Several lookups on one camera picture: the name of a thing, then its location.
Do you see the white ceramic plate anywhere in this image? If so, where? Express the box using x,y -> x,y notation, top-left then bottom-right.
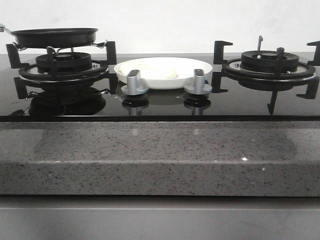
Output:
114,57 -> 213,90

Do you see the white fried egg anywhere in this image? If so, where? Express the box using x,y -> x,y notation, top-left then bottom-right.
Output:
118,62 -> 178,79

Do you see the black frying pan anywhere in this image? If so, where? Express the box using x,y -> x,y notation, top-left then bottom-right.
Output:
0,24 -> 98,49

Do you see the silver left stove knob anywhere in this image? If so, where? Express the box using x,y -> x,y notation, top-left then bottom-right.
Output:
121,69 -> 149,96

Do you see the silver stove knob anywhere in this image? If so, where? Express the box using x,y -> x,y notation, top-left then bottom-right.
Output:
121,69 -> 149,96
184,69 -> 212,95

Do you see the silver right stove knob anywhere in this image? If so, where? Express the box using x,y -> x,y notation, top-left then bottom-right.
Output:
184,69 -> 212,95

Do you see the black left pan support grate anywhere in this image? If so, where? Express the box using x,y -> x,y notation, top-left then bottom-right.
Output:
6,40 -> 117,100

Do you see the black pan support grate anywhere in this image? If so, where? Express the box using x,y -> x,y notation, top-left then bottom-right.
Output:
211,36 -> 320,114
6,40 -> 117,100

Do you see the black left gas burner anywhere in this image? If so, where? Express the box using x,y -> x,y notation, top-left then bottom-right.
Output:
35,52 -> 92,74

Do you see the black gas burner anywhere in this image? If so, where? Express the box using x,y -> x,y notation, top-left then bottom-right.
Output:
240,50 -> 300,73
35,52 -> 92,74

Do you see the black right gas burner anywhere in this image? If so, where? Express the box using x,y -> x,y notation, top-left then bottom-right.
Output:
240,50 -> 300,73

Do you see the black glass gas cooktop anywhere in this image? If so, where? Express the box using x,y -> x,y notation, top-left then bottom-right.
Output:
0,54 -> 320,122

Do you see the black right pan support grate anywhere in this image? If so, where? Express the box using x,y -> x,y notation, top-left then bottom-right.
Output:
211,36 -> 320,114

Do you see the wire pan support ring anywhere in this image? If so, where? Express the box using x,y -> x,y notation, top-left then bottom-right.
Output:
13,40 -> 109,55

